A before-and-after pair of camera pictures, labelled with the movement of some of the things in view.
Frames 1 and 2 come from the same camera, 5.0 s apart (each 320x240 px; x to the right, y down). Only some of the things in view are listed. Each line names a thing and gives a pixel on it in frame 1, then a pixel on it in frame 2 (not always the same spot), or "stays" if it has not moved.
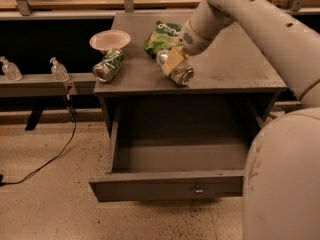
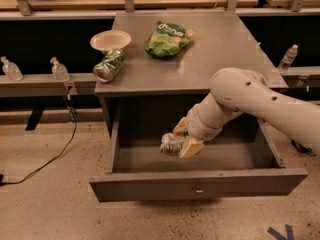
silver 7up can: [183, 74] to [171, 143]
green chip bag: [166, 35] stays
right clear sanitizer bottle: [58, 71] stays
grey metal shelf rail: [45, 85] stays
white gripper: [194, 44] to [197, 126]
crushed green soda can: [106, 70] stays
